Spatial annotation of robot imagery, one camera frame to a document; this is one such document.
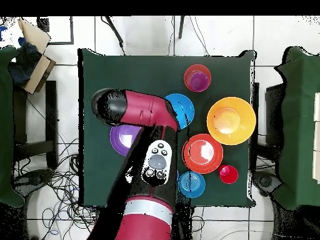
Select wide purple bowl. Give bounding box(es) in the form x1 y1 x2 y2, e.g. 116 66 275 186
109 124 143 157

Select purple cup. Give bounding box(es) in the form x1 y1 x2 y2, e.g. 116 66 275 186
189 71 210 92

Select small orange bowl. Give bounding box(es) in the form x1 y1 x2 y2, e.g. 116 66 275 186
183 64 213 93

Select large blue bowl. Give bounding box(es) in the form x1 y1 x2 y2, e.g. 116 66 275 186
164 92 195 130

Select wide orange bowl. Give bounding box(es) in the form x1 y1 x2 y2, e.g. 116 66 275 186
181 133 224 174

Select dark green tablecloth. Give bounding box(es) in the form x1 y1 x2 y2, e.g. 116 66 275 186
77 47 257 208

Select teal bowl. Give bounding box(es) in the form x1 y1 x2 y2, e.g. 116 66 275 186
177 171 206 199

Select yellow bowl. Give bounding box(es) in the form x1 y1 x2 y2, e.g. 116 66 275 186
206 96 257 146

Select red cup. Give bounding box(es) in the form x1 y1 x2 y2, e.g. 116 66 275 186
217 164 239 185

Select short black leg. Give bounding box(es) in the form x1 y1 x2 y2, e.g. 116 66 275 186
177 16 186 40

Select black tripod leg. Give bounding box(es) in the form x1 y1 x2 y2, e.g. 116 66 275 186
100 16 126 56

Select black chair base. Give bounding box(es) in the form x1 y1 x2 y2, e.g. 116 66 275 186
12 168 54 198
251 170 283 198

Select cardboard box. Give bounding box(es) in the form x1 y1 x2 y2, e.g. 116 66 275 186
8 17 57 96

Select green covered table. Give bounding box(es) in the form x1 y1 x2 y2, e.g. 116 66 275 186
273 45 320 211
0 45 26 208

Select blue cloth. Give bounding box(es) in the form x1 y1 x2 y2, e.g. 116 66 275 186
7 37 42 86

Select white boxes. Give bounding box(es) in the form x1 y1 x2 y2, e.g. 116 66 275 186
312 91 320 185

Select tangle of floor cables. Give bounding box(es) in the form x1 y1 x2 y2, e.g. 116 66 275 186
13 137 99 240

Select black stool frame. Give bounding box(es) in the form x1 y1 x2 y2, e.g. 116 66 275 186
12 79 59 171

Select black chair frame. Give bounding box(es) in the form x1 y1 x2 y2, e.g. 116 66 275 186
249 82 286 156

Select thin black frame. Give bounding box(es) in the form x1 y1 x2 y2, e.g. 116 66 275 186
36 16 75 46

